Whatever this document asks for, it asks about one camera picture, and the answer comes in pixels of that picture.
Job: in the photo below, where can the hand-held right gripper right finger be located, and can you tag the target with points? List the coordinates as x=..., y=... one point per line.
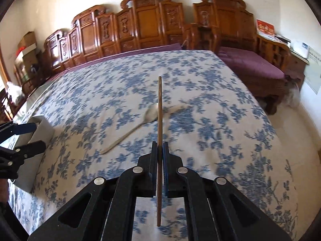
x=165, y=160

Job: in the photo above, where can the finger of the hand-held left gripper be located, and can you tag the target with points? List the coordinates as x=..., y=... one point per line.
x=32, y=147
x=25, y=128

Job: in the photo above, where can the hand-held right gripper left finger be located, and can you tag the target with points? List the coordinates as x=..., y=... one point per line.
x=155, y=155

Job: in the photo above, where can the metal tray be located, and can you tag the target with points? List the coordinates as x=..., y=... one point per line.
x=37, y=160

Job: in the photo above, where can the large metal spoon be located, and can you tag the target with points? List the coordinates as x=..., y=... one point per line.
x=149, y=114

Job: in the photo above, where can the brown wooden chopstick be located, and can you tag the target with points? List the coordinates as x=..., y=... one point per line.
x=160, y=110

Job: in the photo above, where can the wooden chair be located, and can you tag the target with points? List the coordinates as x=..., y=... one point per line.
x=5, y=108

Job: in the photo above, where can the white plastic bag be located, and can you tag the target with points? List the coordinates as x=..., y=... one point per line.
x=15, y=93

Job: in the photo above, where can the wooden shelf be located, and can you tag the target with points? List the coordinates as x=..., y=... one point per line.
x=27, y=75

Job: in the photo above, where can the blue floral tablecloth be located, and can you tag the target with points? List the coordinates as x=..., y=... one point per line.
x=200, y=93

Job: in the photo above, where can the cardboard box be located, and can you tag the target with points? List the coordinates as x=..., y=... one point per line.
x=27, y=41

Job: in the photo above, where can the purple armchair seat cushion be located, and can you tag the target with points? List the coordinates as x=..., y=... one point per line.
x=250, y=62

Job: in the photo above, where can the carved wooden sofa bench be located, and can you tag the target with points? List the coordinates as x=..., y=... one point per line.
x=148, y=22

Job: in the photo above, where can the clear plastic bag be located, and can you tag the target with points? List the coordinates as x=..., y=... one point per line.
x=293, y=94

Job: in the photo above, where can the carved wooden armchair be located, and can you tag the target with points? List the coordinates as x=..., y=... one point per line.
x=225, y=17

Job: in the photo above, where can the wooden side table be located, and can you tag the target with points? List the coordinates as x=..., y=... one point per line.
x=296, y=65

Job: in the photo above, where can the red box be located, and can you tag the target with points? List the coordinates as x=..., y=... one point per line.
x=265, y=29

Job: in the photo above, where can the stack of papers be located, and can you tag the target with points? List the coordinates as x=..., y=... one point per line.
x=283, y=38

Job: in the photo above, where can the white wall electrical box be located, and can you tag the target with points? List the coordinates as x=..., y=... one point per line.
x=314, y=70

